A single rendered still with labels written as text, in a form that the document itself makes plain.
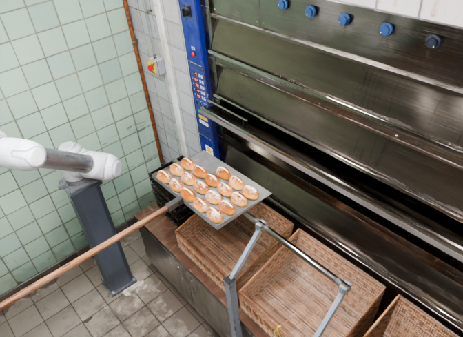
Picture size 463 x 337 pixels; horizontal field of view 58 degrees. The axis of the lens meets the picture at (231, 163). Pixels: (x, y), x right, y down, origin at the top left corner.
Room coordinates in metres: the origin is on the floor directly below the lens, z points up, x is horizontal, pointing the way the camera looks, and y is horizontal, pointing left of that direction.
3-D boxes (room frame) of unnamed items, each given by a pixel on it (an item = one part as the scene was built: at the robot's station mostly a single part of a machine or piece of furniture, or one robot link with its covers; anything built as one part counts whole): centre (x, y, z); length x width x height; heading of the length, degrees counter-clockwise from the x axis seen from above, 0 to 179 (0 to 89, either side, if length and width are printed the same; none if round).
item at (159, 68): (2.61, 0.42, 1.46); 0.10 x 0.07 x 0.10; 37
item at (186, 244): (1.73, 0.04, 0.72); 0.56 x 0.49 x 0.28; 37
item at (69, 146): (2.05, 0.94, 1.17); 0.18 x 0.16 x 0.22; 68
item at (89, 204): (2.05, 0.94, 0.50); 0.21 x 0.21 x 1.00; 35
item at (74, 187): (2.04, 0.96, 1.03); 0.22 x 0.18 x 0.06; 125
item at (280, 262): (1.26, -0.32, 0.72); 0.56 x 0.49 x 0.28; 38
